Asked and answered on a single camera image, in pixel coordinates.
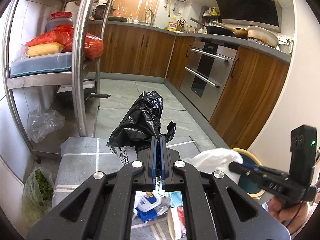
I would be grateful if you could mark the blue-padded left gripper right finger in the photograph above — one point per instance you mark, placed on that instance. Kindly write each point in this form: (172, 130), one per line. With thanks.
(215, 207)

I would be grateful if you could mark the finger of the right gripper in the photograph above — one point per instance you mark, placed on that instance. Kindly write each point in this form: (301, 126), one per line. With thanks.
(244, 168)

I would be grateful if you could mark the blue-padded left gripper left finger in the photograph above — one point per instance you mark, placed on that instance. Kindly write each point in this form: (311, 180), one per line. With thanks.
(102, 206)

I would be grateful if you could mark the white paper towel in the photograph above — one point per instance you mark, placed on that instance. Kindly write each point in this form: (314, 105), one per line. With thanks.
(217, 159)

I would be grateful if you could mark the blue wet wipes packet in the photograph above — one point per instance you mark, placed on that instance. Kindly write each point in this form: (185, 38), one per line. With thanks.
(150, 205)

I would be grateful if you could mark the black plastic trash bag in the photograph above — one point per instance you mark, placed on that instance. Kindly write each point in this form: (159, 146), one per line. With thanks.
(142, 123)

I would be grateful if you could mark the wooden kitchen cabinets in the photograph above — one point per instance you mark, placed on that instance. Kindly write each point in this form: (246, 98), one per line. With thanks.
(140, 53)

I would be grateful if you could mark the right hand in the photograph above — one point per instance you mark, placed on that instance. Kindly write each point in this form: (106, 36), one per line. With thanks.
(298, 214)

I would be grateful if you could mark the teal bin with yellow rim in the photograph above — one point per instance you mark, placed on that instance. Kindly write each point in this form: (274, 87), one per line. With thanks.
(251, 188)

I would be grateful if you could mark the grey checked table cloth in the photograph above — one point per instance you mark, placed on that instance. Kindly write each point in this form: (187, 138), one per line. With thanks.
(81, 157)

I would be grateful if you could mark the bag of green vegetables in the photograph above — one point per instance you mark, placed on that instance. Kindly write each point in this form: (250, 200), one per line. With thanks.
(37, 195)

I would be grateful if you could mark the clear plastic bag on shelf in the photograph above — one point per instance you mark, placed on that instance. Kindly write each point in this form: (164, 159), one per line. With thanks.
(41, 123)

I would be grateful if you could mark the stainless built-in oven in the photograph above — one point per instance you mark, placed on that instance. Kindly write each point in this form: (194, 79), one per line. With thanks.
(206, 74)

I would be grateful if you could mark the black frying pan on shelf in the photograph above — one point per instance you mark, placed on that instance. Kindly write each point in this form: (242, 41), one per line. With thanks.
(99, 96)

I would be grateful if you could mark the white cooking pot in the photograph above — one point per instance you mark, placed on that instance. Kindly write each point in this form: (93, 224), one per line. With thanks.
(262, 35)

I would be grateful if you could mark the black wok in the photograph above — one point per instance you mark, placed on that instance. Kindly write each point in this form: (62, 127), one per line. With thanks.
(215, 29)

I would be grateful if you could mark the blue plastic tray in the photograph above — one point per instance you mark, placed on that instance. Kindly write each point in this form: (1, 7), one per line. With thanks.
(52, 63)

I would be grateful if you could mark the black range hood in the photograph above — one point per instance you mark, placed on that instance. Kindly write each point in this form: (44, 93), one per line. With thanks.
(249, 11)

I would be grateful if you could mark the yellow corn cob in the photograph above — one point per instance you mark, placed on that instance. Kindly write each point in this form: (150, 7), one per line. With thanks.
(45, 49)

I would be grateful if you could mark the red plastic bag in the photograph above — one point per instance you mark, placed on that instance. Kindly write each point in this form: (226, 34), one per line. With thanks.
(63, 34)

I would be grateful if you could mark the stainless steel shelf rack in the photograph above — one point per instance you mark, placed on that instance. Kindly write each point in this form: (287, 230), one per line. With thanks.
(81, 118)

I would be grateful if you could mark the red lidded jar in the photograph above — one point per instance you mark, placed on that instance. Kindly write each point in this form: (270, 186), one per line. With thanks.
(59, 18)

